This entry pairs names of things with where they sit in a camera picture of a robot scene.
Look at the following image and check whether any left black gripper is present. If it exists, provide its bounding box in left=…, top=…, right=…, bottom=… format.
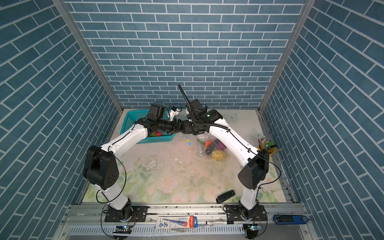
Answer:
left=155, top=118, right=185, bottom=134

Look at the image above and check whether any teal plastic basket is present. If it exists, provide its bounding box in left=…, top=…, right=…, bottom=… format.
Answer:
left=120, top=110, right=175, bottom=144

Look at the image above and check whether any clear zip top bag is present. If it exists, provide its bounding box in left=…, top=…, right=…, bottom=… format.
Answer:
left=184, top=133, right=228, bottom=161

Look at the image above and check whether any yellow toy lemon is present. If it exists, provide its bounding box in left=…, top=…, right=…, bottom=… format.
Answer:
left=211, top=150, right=227, bottom=161

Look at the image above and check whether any orange toy carrot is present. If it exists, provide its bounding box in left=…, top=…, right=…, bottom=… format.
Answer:
left=205, top=141, right=213, bottom=148

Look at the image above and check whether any purple toy onion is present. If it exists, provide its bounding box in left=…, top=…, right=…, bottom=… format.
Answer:
left=217, top=142, right=227, bottom=151

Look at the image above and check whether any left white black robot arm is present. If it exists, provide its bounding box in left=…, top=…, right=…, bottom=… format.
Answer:
left=83, top=117, right=189, bottom=222

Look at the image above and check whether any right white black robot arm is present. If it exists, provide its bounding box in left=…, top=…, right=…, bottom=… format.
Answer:
left=185, top=99, right=270, bottom=220

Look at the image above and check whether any yellow pencil cup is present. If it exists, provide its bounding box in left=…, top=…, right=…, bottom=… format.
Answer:
left=258, top=137, right=281, bottom=156

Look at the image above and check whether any black remote control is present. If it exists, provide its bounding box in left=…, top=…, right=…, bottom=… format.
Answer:
left=216, top=190, right=235, bottom=204

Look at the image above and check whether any red white blue package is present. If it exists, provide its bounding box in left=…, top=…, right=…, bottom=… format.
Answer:
left=155, top=216, right=198, bottom=230

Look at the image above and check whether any blue black handheld tool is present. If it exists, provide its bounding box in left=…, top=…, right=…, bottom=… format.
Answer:
left=273, top=215, right=308, bottom=225

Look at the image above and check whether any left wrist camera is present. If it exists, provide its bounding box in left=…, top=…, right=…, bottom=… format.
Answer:
left=147, top=102, right=183, bottom=121

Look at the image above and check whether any aluminium mounting rail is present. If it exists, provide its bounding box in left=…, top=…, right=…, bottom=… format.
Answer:
left=54, top=203, right=317, bottom=240

